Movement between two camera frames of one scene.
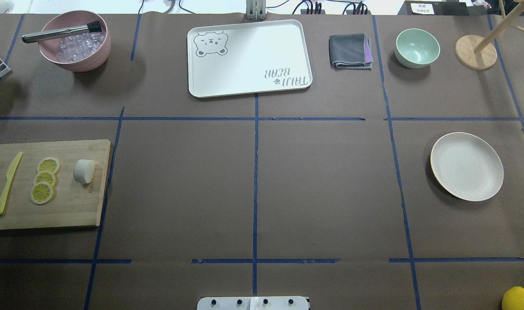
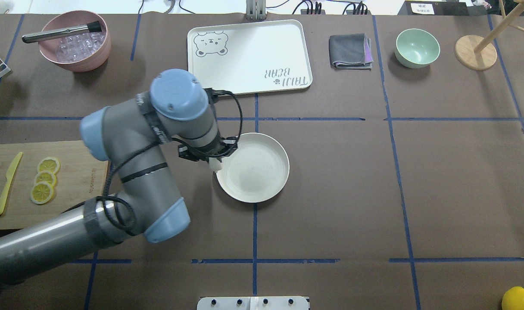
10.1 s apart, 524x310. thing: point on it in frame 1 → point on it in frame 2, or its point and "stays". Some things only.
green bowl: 416,48 stays
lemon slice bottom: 42,193 stays
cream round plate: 466,167 → 256,172
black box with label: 434,8 stays
